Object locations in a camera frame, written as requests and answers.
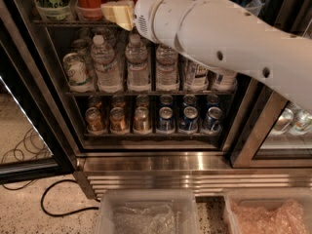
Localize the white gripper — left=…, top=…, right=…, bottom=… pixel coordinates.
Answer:
left=99, top=0, right=193, bottom=45

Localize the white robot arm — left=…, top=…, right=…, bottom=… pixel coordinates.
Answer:
left=100, top=0, right=312, bottom=112

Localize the green white can middle shelf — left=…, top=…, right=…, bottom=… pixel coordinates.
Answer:
left=62, top=53, right=95, bottom=93

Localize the middle gold can front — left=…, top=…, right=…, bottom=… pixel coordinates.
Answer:
left=109, top=107, right=129, bottom=135

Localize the gold can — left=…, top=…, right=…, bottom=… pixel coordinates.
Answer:
left=85, top=107, right=106, bottom=135
left=134, top=106, right=151, bottom=134
left=109, top=107, right=129, bottom=135

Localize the left gold can front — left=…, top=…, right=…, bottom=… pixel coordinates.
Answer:
left=85, top=107, right=106, bottom=135

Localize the right gold can front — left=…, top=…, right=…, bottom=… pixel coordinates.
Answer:
left=134, top=106, right=151, bottom=134

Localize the left blue can front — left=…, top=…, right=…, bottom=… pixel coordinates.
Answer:
left=157, top=107, right=175, bottom=133

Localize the middle blue can front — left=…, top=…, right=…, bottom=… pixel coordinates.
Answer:
left=178, top=106, right=198, bottom=132

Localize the right blue can front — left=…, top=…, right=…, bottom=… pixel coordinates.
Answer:
left=201, top=106, right=222, bottom=134

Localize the open glass fridge door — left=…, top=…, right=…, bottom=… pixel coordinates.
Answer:
left=0, top=0, right=74, bottom=185

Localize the silver can right fridge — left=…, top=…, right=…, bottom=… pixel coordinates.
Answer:
left=289, top=109, right=312, bottom=136

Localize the left clear water bottle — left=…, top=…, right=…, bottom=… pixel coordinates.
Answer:
left=91, top=35, right=123, bottom=93

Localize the clear water bottle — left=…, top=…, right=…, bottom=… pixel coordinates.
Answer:
left=156, top=44, right=179, bottom=91
left=125, top=33, right=151, bottom=92
left=91, top=35, right=123, bottom=93

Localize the right clear water bottle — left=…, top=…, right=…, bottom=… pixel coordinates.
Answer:
left=156, top=44, right=179, bottom=91

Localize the middle clear water bottle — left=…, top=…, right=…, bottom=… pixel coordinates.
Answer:
left=125, top=33, right=151, bottom=92

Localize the left brown tea bottle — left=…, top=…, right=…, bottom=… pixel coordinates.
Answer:
left=184, top=60, right=209, bottom=92

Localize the brown tea bottle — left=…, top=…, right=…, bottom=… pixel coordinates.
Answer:
left=212, top=71, right=237, bottom=92
left=184, top=60, right=209, bottom=92

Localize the right brown tea bottle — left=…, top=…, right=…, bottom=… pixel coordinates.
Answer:
left=212, top=71, right=237, bottom=92

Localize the left clear plastic bin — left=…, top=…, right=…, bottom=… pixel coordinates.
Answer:
left=96, top=189, right=199, bottom=234

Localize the clear bubble wrap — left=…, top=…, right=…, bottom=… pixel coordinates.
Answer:
left=113, top=204, right=182, bottom=234

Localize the pink bubble wrap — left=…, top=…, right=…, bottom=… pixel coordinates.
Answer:
left=230, top=199, right=310, bottom=234

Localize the top wire shelf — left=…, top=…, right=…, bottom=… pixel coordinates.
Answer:
left=33, top=19, right=118, bottom=27

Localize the wire shelf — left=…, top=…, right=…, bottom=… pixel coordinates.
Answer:
left=65, top=91, right=235, bottom=97
left=33, top=19, right=118, bottom=27

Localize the middle wire shelf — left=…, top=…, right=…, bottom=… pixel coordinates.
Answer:
left=65, top=91, right=235, bottom=97

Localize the stainless steel fridge frame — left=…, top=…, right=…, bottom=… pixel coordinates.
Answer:
left=4, top=0, right=312, bottom=199

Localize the black power cable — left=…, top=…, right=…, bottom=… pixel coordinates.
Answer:
left=40, top=178, right=100, bottom=218

